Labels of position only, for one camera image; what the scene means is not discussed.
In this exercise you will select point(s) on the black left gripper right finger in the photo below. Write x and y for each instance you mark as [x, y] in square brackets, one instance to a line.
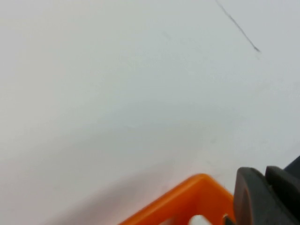
[288, 199]

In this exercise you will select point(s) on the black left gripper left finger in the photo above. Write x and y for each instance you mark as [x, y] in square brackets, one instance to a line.
[253, 201]

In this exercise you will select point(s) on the orange plastic cutlery holder crate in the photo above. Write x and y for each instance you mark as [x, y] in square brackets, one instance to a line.
[187, 194]

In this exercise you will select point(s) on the white plastic knife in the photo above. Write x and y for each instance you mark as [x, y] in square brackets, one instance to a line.
[198, 220]

